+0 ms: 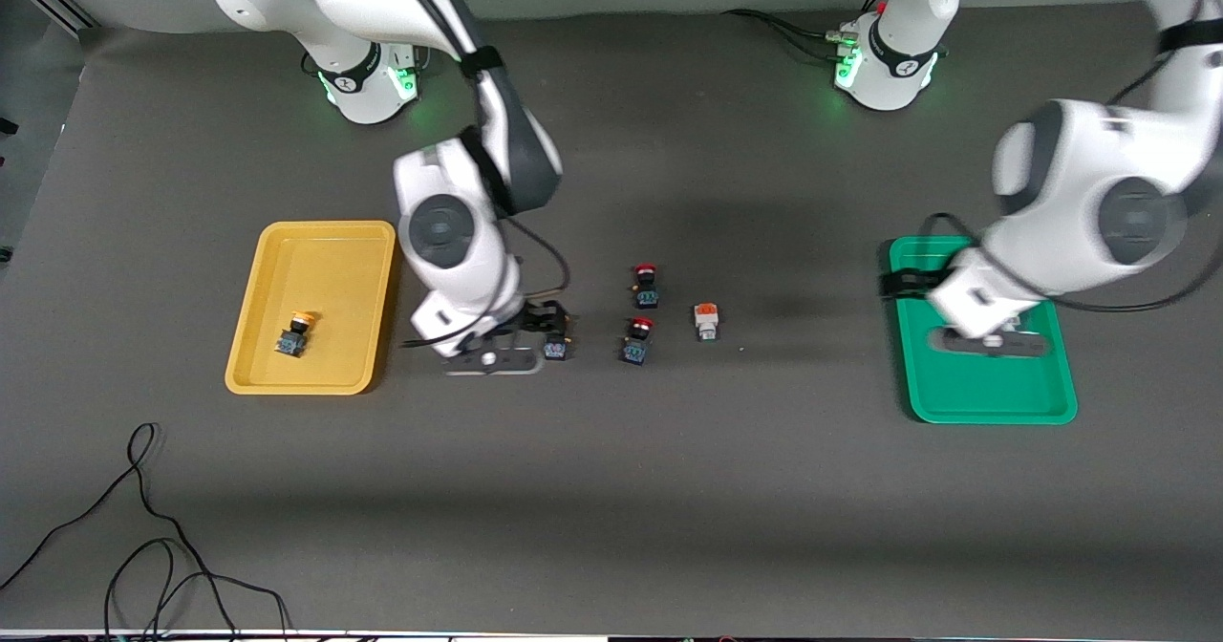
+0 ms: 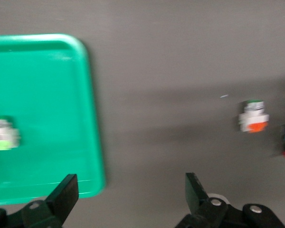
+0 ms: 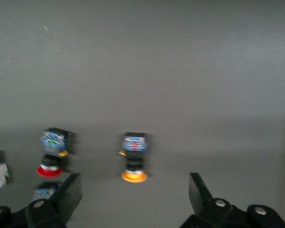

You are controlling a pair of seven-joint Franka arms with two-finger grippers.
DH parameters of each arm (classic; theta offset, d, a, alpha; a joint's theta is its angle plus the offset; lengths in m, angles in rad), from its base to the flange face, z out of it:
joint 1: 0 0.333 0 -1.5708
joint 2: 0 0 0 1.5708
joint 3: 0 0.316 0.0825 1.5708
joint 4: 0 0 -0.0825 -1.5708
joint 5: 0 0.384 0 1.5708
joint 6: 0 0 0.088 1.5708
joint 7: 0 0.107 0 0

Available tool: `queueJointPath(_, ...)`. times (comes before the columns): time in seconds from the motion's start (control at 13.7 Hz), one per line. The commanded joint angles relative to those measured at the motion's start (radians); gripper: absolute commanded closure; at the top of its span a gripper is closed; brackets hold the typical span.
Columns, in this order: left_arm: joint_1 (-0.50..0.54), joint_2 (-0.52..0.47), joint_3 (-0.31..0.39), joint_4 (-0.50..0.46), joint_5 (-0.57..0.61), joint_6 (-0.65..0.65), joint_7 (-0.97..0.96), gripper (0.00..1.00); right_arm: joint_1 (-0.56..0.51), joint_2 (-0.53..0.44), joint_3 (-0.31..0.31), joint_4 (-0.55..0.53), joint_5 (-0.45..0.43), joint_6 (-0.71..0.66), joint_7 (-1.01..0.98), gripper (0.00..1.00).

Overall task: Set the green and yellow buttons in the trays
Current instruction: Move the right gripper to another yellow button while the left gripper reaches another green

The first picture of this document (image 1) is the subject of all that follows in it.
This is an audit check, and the aluminium frame profile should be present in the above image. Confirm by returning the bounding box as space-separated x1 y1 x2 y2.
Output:
0 0 97 32

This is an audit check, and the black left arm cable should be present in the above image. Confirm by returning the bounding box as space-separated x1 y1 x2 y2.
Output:
917 50 1223 314

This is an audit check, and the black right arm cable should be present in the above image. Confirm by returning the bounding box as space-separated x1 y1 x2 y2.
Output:
401 0 574 347

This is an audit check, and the black left base cable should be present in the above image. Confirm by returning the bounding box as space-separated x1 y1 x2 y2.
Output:
721 9 856 62

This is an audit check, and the green plastic tray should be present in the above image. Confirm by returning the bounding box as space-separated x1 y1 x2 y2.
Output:
889 235 1079 425

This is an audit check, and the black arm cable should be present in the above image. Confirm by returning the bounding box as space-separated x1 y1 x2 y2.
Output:
401 0 574 347
917 50 1223 314

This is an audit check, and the dark grey table mat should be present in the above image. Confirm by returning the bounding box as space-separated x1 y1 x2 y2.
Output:
0 0 1223 635

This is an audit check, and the thin black loose cable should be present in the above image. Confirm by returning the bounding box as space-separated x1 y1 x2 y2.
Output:
0 422 292 642

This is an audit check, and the yellow plastic tray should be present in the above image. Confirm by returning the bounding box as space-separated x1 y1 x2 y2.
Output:
225 221 397 396

